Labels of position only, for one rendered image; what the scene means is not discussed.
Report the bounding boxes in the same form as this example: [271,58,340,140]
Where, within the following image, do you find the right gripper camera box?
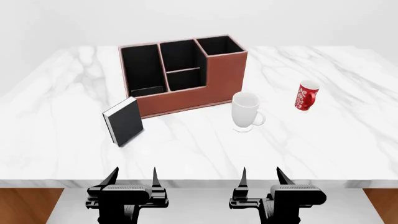
[269,184,328,207]

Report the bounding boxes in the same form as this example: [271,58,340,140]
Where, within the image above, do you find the red patterned footed mug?
[294,80,321,114]

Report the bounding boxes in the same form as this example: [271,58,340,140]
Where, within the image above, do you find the brown leather desk caddy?
[118,34,249,119]

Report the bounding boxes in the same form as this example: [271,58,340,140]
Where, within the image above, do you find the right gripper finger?
[233,166,250,200]
[275,166,295,187]

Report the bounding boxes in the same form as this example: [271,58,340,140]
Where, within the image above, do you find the white footed mug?
[231,91,267,134]

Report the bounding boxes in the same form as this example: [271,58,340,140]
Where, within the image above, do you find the black hardcover book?
[102,96,146,147]

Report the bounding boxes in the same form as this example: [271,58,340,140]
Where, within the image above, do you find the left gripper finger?
[150,166,167,198]
[86,166,120,196]

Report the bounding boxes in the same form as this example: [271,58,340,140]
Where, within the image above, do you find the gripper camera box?
[269,184,328,207]
[99,184,152,207]

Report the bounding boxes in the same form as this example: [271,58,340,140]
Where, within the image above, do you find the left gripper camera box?
[99,184,152,207]

